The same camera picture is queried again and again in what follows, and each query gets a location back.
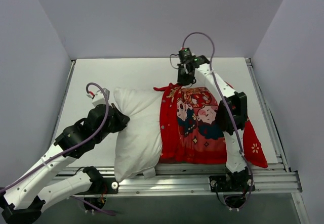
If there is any aluminium front mounting rail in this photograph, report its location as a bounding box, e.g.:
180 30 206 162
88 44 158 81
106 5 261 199
50 163 303 197

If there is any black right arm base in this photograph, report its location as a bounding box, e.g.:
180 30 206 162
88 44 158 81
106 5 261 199
209 173 256 193

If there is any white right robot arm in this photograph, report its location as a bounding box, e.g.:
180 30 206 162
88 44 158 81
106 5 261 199
177 48 248 190

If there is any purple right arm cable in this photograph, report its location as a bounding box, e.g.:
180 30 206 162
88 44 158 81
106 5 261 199
182 32 255 192

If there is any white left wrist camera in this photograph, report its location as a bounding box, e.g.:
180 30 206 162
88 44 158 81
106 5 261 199
87 88 110 107

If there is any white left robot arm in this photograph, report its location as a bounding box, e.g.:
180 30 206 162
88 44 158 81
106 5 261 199
1 104 130 223

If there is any aluminium side rail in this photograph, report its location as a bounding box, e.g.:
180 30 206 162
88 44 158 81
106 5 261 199
42 59 76 174
245 58 291 172

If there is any white pillow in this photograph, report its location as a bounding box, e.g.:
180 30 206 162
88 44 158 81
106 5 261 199
113 87 163 182

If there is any red printed pillowcase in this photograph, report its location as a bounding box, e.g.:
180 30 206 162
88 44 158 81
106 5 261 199
153 81 269 169

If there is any aluminium side rail right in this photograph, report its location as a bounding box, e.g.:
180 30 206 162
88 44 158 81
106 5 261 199
245 58 291 172

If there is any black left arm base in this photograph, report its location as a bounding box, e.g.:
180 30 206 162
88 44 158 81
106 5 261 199
96 177 119 195

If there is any aluminium side rail left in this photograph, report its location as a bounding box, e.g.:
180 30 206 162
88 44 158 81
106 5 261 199
42 59 76 174

